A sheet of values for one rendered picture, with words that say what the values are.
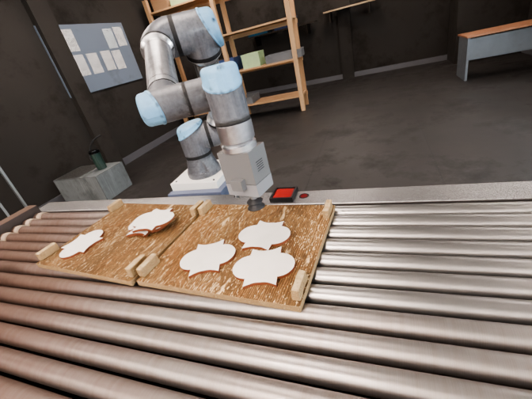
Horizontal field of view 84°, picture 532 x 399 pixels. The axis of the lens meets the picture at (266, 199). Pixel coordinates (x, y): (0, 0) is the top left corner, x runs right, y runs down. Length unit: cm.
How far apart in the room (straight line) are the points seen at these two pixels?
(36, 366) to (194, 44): 89
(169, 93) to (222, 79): 15
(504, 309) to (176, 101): 70
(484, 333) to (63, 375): 71
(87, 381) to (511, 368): 65
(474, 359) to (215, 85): 59
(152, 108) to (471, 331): 70
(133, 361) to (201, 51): 85
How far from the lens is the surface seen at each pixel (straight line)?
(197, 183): 130
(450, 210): 84
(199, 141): 128
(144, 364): 63
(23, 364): 82
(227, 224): 85
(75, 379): 70
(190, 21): 103
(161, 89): 71
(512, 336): 59
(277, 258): 66
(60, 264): 105
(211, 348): 59
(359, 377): 51
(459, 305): 61
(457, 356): 54
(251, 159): 61
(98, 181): 430
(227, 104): 59
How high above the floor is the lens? 136
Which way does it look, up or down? 28 degrees down
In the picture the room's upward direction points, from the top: 14 degrees counter-clockwise
